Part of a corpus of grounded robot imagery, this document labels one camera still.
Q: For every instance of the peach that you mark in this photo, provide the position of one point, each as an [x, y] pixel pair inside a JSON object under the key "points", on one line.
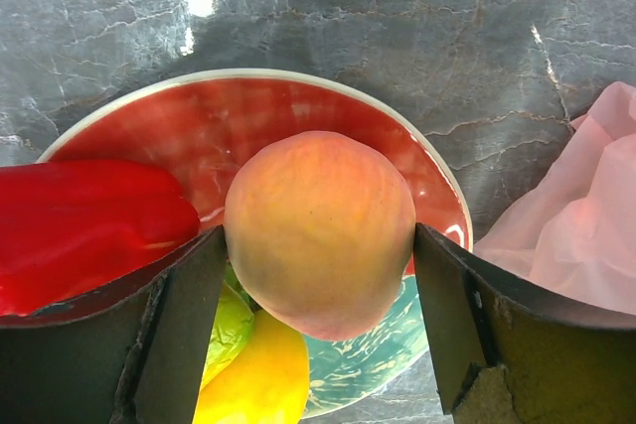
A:
{"points": [[320, 229]]}

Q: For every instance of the yellow mango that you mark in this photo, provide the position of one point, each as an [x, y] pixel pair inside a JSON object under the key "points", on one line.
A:
{"points": [[267, 383]]}

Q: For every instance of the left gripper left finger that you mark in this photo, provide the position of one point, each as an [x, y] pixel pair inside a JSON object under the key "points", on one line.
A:
{"points": [[131, 351]]}

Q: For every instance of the red apple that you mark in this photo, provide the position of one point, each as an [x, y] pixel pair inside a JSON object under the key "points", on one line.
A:
{"points": [[69, 227]]}

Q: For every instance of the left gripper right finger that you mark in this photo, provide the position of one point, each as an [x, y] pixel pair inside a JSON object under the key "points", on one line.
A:
{"points": [[505, 350]]}

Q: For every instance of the pink plastic bag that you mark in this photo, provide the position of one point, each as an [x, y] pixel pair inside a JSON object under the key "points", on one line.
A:
{"points": [[574, 233]]}

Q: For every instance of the orange green mango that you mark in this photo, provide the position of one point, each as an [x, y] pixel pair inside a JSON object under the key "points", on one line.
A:
{"points": [[233, 324]]}

